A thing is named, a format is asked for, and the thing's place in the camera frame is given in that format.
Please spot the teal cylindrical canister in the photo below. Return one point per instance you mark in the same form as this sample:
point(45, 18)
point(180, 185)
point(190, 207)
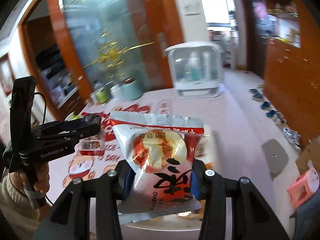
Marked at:
point(130, 89)

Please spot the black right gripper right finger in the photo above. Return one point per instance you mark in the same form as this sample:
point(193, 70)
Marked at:
point(252, 217)

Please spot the pink plastic stool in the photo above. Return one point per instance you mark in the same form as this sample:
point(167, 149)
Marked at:
point(303, 187)

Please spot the green label glass bottle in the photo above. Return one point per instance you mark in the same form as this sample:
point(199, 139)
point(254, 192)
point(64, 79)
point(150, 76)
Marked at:
point(100, 92)

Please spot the small red white snack packet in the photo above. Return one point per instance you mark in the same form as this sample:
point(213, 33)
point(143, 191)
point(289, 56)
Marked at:
point(93, 145)

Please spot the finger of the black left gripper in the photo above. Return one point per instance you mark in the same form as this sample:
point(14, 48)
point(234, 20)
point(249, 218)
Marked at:
point(87, 122)
point(58, 133)

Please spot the red white jujube snack bag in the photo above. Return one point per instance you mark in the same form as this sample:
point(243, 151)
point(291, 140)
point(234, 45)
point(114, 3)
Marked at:
point(160, 149)

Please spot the person left hand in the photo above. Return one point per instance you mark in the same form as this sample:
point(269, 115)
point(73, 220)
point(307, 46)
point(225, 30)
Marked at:
point(19, 179)

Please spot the white countertop sterilizer appliance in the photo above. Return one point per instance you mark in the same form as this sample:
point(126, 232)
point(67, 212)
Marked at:
point(196, 69)

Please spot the wooden cabinet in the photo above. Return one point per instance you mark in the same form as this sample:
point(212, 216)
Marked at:
point(291, 79)

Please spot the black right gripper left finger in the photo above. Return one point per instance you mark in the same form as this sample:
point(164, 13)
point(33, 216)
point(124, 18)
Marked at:
point(92, 204)

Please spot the printed pink table mat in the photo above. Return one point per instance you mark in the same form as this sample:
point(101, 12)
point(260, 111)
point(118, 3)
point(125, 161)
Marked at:
point(159, 173)

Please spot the cream knit sleeve forearm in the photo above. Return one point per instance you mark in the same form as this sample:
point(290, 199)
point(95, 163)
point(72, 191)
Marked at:
point(23, 219)

